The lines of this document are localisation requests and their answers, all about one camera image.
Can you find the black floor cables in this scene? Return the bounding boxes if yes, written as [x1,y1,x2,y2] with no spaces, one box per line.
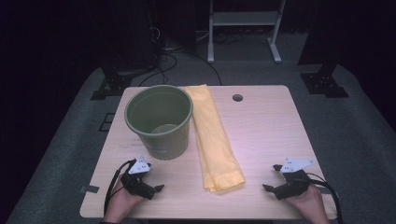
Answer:
[138,51,223,88]

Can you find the white metal stand frame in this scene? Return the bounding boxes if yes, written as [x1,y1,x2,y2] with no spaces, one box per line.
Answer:
[207,0,287,64]

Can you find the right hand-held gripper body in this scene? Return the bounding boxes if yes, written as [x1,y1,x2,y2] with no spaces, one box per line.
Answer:
[274,158,316,201]

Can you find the left hand-held gripper black cable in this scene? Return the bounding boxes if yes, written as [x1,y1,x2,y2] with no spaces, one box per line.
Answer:
[103,159,135,217]

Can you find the person's left hand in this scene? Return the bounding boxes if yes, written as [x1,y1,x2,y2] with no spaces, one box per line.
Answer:
[105,177,146,219]

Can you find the person's right hand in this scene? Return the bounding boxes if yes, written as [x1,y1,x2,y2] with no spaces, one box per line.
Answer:
[284,183,331,224]

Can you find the yellow cloth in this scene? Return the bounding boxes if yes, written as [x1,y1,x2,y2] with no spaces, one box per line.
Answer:
[184,83,246,193]

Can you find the green plastic trash bin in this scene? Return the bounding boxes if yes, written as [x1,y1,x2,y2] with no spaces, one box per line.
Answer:
[124,84,194,161]

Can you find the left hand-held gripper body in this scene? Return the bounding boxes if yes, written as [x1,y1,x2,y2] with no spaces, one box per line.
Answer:
[120,156,156,201]

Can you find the black stand base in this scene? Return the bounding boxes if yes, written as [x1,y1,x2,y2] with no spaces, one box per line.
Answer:
[90,66,134,101]
[300,63,349,99]

